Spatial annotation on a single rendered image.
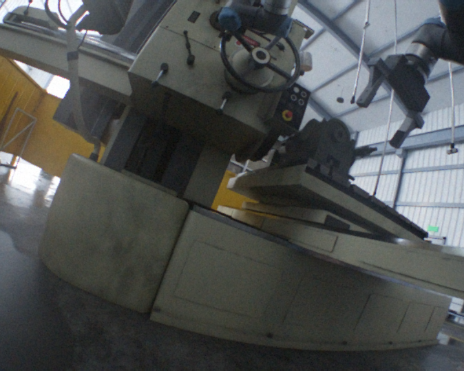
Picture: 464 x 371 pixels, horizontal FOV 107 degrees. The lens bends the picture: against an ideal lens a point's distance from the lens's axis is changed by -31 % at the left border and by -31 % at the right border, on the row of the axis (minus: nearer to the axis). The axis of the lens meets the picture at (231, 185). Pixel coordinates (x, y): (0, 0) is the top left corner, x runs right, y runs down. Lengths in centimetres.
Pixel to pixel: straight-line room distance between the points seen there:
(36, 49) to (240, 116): 144
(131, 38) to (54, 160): 233
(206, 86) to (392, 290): 190
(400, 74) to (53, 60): 173
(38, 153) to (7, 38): 230
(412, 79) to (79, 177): 128
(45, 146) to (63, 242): 284
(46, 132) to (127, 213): 306
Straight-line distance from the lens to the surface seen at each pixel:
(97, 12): 97
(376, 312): 204
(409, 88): 57
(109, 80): 156
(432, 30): 66
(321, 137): 126
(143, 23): 225
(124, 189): 115
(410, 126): 60
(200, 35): 136
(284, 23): 79
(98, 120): 190
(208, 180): 179
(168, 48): 130
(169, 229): 115
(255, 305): 136
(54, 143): 396
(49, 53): 183
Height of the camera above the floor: 60
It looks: 7 degrees up
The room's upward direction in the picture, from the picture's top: 22 degrees clockwise
